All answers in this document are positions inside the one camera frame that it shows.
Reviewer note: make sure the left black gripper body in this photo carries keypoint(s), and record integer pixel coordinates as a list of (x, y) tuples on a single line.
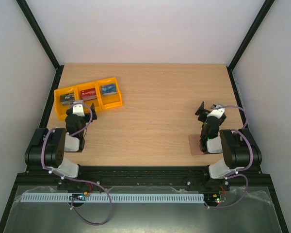
[(89, 117)]

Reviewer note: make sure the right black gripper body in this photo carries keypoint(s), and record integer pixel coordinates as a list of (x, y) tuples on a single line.
[(204, 113)]

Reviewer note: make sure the tan leather card holder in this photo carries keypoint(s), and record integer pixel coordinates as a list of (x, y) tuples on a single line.
[(194, 143)]

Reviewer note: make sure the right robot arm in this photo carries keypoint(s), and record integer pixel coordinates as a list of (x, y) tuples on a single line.
[(238, 147)]

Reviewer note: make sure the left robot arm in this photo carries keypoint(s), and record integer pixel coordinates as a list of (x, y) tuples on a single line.
[(47, 147)]

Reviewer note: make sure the red card stack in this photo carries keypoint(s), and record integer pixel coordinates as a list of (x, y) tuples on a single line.
[(88, 94)]

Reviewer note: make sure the black card stack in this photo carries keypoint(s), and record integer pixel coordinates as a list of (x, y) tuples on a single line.
[(67, 99)]

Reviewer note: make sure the blue card stack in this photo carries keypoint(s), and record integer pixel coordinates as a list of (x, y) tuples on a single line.
[(109, 89)]

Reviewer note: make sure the left yellow bin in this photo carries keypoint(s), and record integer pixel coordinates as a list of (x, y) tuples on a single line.
[(59, 108)]

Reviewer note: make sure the yellow bin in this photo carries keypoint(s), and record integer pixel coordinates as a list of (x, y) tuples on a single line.
[(59, 108), (111, 101), (97, 101)]

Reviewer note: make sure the middle yellow bin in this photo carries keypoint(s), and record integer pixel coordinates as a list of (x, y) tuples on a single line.
[(97, 101)]

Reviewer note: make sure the right yellow bin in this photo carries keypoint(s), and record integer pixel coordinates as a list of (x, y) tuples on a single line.
[(111, 101)]

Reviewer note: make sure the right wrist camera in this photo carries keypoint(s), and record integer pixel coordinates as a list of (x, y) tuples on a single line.
[(217, 111)]

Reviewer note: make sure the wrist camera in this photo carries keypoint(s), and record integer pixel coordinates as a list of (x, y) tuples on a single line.
[(78, 109), (217, 111)]

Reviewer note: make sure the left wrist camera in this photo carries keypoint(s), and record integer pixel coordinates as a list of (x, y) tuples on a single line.
[(78, 109)]

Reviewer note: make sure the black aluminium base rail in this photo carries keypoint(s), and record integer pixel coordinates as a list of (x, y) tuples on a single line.
[(189, 178)]

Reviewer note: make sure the white slotted cable duct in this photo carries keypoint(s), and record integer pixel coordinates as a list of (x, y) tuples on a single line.
[(115, 198)]

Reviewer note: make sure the left black frame post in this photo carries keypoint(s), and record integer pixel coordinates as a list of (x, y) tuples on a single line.
[(38, 32)]

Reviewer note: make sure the black frame post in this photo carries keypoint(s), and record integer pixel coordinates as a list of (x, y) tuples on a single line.
[(38, 32), (250, 33)]

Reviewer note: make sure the right black frame post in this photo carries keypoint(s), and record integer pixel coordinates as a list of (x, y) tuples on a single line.
[(250, 33)]

